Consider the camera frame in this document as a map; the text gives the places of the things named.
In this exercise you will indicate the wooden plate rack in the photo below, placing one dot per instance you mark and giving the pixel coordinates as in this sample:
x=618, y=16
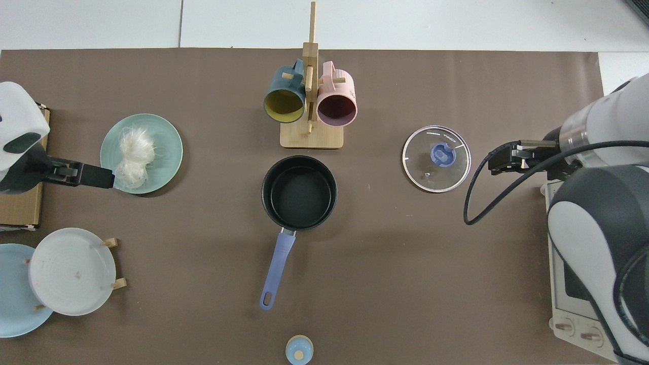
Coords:
x=119, y=283

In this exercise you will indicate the pink ribbed cup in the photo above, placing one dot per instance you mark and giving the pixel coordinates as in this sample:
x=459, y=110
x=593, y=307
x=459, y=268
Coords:
x=337, y=109

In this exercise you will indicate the wooden cup stand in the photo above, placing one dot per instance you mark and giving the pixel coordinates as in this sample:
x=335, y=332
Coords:
x=312, y=134

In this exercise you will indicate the light blue plate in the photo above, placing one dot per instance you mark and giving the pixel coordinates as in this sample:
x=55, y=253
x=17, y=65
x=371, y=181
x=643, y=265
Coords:
x=15, y=294

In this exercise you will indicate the round glass lid blue knob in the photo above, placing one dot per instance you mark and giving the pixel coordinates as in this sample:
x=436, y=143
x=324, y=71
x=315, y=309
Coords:
x=436, y=159

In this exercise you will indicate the dark grey device corner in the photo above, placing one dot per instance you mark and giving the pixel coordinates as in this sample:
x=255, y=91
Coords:
x=640, y=9

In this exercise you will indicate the white plate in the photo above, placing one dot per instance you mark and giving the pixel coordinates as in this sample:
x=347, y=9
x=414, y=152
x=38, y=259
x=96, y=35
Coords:
x=71, y=271

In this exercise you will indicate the pale green plate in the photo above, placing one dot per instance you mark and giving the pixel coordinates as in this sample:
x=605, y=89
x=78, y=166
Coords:
x=165, y=152

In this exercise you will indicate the pale toaster oven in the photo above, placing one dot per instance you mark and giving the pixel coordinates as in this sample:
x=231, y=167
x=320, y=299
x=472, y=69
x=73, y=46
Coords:
x=563, y=299

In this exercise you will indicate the dark blue cup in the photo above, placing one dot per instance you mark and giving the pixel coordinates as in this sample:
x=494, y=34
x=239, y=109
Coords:
x=284, y=104

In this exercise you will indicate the small blue round thing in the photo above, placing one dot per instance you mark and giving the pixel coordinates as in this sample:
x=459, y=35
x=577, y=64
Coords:
x=299, y=351

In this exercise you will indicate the brown table cloth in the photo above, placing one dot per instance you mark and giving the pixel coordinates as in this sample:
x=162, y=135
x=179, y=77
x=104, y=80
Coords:
x=203, y=253

